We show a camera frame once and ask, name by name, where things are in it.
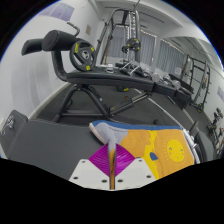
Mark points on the black adjustable weight bench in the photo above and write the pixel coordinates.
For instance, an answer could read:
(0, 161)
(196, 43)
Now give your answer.
(110, 78)

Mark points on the thin steel bar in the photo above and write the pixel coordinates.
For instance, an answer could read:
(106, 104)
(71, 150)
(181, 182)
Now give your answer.
(165, 111)

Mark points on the grey padded flat bench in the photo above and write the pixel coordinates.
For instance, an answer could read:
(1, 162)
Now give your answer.
(50, 143)

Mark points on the chrome barbell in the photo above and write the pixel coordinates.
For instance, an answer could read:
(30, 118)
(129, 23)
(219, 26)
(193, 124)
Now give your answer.
(191, 145)

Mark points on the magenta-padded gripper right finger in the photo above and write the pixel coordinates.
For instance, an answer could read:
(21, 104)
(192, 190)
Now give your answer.
(133, 170)

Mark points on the small black yellow weight plate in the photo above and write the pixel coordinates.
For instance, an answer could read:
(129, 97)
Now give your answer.
(133, 43)

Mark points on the purple wall poster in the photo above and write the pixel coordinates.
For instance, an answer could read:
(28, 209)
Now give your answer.
(60, 11)
(220, 94)

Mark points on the black exercise machine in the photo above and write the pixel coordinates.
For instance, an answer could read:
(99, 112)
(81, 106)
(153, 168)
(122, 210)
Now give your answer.
(216, 123)

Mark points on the chrome dumbbell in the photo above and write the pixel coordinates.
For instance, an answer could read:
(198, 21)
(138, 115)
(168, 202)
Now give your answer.
(155, 78)
(175, 84)

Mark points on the black upright panel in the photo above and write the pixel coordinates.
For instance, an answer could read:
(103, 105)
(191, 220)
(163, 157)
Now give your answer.
(182, 99)

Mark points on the black yellow-marked weight plate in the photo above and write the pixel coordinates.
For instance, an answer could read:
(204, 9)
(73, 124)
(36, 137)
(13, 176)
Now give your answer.
(78, 58)

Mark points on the black squat rack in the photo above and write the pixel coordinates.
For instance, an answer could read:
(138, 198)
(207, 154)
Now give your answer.
(203, 83)

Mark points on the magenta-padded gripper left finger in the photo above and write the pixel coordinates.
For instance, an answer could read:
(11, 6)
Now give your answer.
(96, 168)

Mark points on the brown wall notice board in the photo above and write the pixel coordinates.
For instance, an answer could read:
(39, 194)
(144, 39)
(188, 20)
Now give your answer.
(88, 29)

